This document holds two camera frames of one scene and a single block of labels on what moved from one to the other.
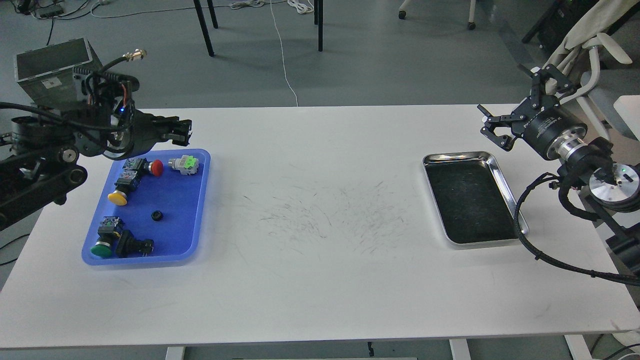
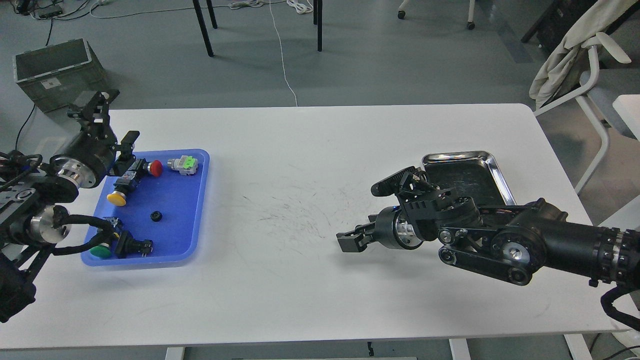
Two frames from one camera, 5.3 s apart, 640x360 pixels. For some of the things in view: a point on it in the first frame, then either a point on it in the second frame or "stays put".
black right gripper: x=543 y=121 -> x=392 y=229
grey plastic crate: x=52 y=74 stays put
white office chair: x=613 y=95 stays put
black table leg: x=204 y=27 stays put
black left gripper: x=146 y=130 -> x=90 y=155
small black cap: x=157 y=215 stays put
